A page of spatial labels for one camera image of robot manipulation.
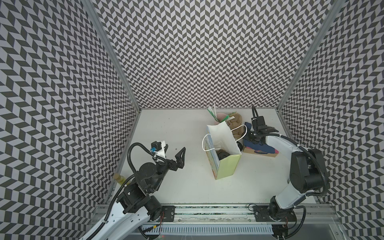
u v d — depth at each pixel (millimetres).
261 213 725
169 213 721
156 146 534
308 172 459
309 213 748
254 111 837
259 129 720
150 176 459
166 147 676
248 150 934
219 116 1007
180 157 580
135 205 468
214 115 982
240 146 984
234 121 1053
